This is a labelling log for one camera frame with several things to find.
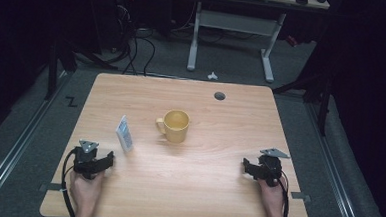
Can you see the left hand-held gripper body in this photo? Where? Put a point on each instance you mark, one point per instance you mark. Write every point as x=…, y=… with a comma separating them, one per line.
x=85, y=164

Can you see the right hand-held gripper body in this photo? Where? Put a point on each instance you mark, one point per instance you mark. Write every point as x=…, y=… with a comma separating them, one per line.
x=270, y=169

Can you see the white and blue packet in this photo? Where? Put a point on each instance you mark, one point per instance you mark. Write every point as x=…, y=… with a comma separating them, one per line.
x=124, y=133

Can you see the yellow cup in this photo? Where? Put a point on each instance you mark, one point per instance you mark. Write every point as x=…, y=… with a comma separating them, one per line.
x=176, y=129

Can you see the person's left hand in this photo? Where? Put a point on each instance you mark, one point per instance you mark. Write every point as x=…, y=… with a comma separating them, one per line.
x=86, y=189

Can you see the person's right hand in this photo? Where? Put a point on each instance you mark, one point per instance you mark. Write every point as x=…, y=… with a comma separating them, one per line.
x=271, y=197

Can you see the grey tape strip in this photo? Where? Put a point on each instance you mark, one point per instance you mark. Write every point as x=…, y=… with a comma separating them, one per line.
x=300, y=196
x=51, y=187

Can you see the black metal stand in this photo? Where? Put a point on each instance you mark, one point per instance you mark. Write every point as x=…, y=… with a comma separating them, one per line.
x=324, y=105
x=52, y=71

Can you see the small white floor scrap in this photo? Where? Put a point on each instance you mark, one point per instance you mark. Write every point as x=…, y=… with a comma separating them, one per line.
x=212, y=76

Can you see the small red object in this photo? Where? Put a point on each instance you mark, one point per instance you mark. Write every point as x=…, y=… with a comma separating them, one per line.
x=291, y=41

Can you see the white-framed desk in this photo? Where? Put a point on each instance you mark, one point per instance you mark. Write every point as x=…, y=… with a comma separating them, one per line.
x=235, y=22

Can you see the metal floor rail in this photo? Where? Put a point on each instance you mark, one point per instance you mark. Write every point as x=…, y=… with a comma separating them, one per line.
x=15, y=152
x=336, y=176

